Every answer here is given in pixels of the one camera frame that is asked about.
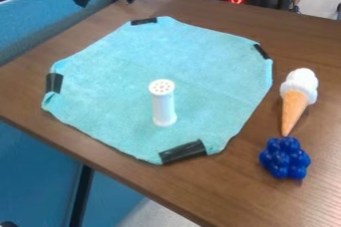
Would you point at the turquoise cloth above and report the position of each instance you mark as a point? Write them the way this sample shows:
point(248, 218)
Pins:
point(133, 65)

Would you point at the white toy shaker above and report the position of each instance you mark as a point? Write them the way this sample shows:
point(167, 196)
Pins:
point(162, 103)

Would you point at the toy ice cream cone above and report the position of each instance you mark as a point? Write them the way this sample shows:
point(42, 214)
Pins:
point(296, 95)

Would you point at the blue toy grapes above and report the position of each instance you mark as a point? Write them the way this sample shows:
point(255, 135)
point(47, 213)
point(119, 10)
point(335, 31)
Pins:
point(285, 158)

